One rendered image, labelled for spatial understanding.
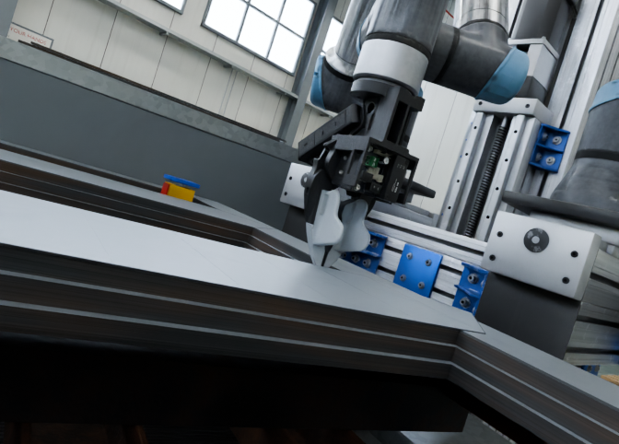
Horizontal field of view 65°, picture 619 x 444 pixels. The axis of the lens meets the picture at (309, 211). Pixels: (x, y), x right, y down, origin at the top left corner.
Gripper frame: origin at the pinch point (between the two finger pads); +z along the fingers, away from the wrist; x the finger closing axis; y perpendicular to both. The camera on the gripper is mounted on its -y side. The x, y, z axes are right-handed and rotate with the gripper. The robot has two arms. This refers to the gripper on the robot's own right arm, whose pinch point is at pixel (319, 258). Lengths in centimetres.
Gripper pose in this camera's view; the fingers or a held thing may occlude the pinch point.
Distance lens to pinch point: 56.5
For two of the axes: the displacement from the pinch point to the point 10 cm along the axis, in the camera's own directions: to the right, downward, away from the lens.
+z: -3.0, 9.5, 0.2
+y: 4.9, 1.7, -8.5
